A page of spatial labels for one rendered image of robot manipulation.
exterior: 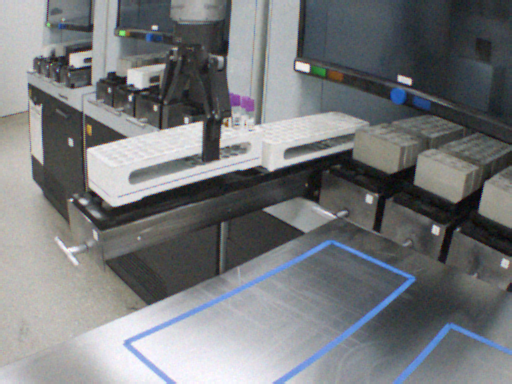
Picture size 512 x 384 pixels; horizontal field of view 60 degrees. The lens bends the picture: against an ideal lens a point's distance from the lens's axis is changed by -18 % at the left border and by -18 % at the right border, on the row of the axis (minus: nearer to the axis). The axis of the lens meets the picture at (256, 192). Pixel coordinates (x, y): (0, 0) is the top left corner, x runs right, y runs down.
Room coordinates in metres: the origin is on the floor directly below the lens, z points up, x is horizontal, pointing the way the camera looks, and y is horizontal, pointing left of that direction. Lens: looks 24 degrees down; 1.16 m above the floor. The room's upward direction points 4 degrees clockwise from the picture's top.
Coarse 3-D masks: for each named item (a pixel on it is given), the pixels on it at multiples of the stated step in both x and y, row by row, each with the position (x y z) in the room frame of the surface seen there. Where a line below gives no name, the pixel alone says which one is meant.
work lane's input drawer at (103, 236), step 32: (320, 160) 0.97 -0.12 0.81; (160, 192) 0.79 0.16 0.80; (192, 192) 0.80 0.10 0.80; (224, 192) 0.81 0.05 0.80; (256, 192) 0.84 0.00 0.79; (288, 192) 0.89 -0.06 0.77; (96, 224) 0.65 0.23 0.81; (128, 224) 0.67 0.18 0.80; (160, 224) 0.71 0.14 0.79; (192, 224) 0.75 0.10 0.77; (96, 256) 0.65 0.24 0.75
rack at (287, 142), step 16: (336, 112) 1.15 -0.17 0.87; (272, 128) 0.98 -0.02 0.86; (288, 128) 0.99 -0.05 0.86; (304, 128) 1.00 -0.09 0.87; (320, 128) 1.01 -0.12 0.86; (336, 128) 1.03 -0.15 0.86; (352, 128) 1.04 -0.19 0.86; (272, 144) 0.89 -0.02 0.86; (288, 144) 0.91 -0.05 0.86; (304, 144) 1.07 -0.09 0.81; (320, 144) 1.03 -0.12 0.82; (336, 144) 1.03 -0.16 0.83; (352, 144) 1.05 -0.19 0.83; (272, 160) 0.89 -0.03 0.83; (288, 160) 0.92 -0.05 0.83; (304, 160) 0.95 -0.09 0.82
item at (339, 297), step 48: (336, 240) 0.64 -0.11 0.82; (384, 240) 0.64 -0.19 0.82; (192, 288) 0.50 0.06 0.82; (240, 288) 0.51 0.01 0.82; (288, 288) 0.51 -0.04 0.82; (336, 288) 0.52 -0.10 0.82; (384, 288) 0.52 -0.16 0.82; (432, 288) 0.51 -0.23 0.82; (480, 288) 0.51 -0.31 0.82; (96, 336) 0.38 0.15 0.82; (144, 336) 0.40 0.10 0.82; (192, 336) 0.41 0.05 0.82; (240, 336) 0.41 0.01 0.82; (288, 336) 0.42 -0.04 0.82; (336, 336) 0.42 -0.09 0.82; (384, 336) 0.42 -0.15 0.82; (432, 336) 0.41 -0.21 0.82; (480, 336) 0.41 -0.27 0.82
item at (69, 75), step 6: (66, 66) 1.94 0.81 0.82; (72, 66) 1.92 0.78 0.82; (84, 66) 1.91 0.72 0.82; (90, 66) 1.93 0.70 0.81; (60, 72) 1.95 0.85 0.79; (66, 72) 1.90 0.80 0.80; (72, 72) 1.86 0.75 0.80; (78, 72) 1.88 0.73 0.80; (84, 72) 1.90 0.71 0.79; (90, 72) 1.92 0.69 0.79; (60, 78) 1.95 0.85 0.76; (66, 78) 1.90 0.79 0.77; (72, 78) 1.87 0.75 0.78; (78, 78) 1.88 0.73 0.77; (84, 78) 1.90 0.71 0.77; (90, 78) 1.92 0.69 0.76; (54, 84) 1.90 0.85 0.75; (60, 84) 1.89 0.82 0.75; (66, 84) 1.90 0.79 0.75
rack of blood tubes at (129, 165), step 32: (192, 128) 0.86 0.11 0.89; (224, 128) 0.87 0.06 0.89; (256, 128) 0.88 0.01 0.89; (96, 160) 0.71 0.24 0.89; (128, 160) 0.71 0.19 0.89; (160, 160) 0.73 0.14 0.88; (192, 160) 0.82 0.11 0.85; (224, 160) 0.81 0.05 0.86; (256, 160) 0.86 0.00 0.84; (96, 192) 0.71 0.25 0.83; (128, 192) 0.69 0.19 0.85
